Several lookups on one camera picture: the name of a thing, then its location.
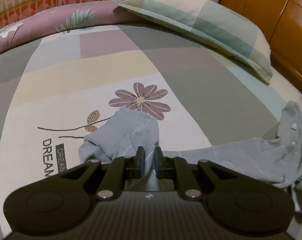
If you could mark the purple floral rolled quilt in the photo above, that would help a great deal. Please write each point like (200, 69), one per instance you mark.
(64, 18)

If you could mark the grey patterned pyjama trousers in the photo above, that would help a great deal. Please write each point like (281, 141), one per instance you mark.
(277, 162)

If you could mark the wooden headboard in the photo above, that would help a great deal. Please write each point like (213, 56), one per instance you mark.
(281, 23)

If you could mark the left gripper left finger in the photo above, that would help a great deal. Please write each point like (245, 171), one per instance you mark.
(118, 172)

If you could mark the checked patchwork bed sheet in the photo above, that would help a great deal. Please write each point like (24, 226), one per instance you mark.
(56, 90)

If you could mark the checked pastel pillow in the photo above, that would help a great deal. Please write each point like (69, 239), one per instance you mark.
(211, 24)

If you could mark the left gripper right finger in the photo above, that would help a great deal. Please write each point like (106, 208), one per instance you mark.
(177, 170)

